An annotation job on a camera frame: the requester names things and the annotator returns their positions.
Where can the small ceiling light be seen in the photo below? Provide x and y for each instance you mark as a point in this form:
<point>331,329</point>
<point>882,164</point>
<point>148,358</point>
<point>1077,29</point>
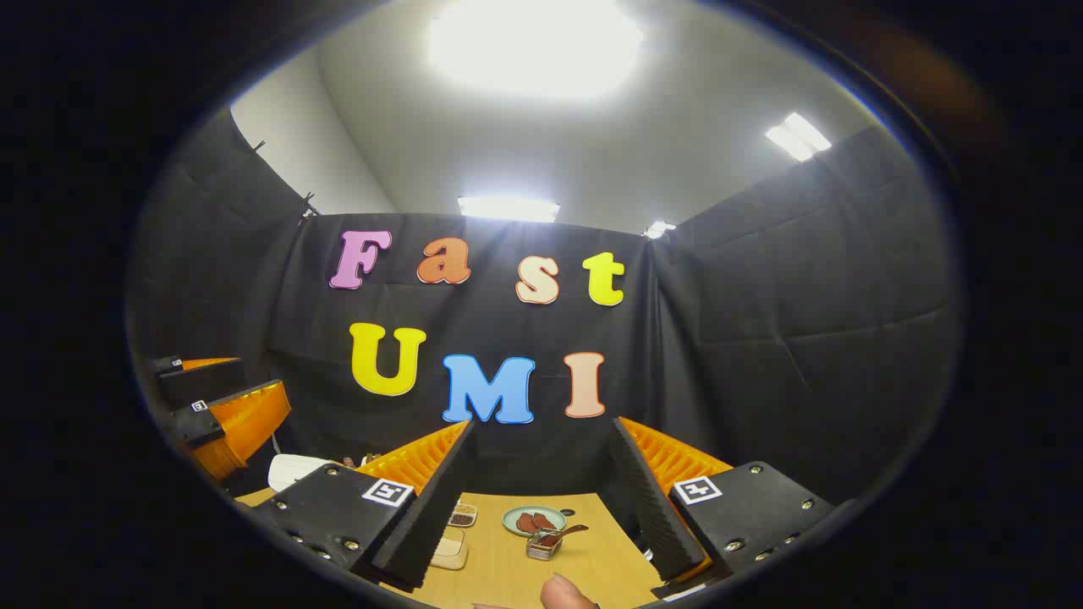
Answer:
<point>658,228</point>

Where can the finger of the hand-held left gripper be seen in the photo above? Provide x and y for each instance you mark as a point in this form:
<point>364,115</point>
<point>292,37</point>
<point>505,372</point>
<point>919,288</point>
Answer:
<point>245,419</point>
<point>199,385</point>

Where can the white rice cooker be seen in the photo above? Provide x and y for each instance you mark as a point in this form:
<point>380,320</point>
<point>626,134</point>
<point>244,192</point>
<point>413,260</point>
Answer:
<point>296,470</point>

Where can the brown meat slice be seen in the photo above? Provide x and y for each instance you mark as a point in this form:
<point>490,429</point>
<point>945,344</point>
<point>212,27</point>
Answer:
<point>525,523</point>
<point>544,522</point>

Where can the black backdrop cloth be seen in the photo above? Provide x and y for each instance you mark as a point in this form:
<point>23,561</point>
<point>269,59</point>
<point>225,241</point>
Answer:
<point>744,338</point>

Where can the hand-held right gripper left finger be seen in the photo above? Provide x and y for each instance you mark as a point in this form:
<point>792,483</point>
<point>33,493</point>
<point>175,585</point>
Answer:
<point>431,516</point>

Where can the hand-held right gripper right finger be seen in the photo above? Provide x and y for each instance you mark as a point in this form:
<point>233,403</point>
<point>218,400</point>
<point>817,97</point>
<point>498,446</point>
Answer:
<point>656,507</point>

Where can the white divided grain dish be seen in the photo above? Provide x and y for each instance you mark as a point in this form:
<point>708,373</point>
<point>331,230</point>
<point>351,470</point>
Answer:
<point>463,515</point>

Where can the brown wooden spoon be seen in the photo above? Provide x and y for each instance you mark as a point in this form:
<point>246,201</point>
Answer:
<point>558,535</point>

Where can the clear tray of rice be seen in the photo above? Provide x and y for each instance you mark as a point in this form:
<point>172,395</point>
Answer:
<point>448,551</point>

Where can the pale green plate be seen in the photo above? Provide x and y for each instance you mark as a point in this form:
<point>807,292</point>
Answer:
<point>510,518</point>

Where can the double ceiling light panel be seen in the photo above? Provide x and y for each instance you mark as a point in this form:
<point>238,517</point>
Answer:
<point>797,135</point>

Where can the large ceiling light panel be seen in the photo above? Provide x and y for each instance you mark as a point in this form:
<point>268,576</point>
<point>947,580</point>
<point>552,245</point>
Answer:
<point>533,42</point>

